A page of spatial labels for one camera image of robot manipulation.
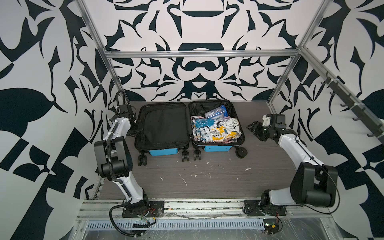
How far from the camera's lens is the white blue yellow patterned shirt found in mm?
930

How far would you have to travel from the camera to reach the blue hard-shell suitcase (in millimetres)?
885

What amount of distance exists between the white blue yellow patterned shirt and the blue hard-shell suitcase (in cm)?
2
